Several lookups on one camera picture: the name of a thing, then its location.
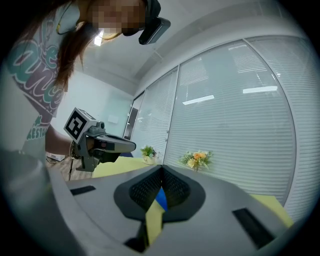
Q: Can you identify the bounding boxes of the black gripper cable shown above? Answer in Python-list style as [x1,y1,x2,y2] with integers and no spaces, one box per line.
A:
[67,157,75,181]

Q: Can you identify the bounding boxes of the white box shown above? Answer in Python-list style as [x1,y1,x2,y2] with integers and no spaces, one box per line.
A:
[46,152,66,163]

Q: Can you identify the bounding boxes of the green cloth covered table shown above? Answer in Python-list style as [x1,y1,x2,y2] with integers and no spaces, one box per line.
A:
[91,156,295,248]

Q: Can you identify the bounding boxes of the orange yellow flower bouquet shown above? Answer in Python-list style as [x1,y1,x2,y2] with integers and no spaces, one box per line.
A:
[178,149,214,173]

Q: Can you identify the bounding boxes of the black neck cord gold bead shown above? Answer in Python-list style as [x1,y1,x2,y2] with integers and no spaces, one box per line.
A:
[55,1,86,36]

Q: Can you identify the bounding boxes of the white flower pot plant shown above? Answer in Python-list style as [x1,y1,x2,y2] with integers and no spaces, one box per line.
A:
[139,145,160,166]

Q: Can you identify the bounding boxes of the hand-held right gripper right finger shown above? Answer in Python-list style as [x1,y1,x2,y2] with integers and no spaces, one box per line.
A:
[149,164,295,256]

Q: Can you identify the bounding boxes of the person's left hand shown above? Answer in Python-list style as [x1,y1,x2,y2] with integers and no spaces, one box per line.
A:
[84,137,95,152]

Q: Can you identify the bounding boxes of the person's left forearm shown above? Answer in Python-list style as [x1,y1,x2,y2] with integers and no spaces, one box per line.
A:
[45,124,81,160]

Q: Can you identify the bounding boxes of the person's grey printed shirt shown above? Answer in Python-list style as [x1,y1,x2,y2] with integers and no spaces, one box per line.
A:
[0,0,81,161]

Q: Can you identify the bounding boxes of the black framed glass door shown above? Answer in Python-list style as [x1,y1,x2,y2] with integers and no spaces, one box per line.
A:
[123,107,140,140]

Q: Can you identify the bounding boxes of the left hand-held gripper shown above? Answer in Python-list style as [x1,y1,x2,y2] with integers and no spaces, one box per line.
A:
[63,106,137,173]

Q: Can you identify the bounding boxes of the white window blinds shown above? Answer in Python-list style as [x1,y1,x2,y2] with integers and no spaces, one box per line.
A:
[132,34,320,223]

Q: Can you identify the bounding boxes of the blue towel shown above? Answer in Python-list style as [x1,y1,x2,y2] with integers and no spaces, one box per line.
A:
[154,187,169,212]

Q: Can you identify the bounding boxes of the person's head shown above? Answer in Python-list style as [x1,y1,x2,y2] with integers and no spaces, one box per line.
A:
[84,0,161,41]

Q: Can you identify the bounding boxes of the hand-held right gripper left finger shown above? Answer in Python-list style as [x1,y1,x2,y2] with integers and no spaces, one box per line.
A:
[65,164,164,254]

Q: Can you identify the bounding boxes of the black head-mounted camera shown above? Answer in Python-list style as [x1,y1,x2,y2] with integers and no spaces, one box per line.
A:
[138,0,172,46]

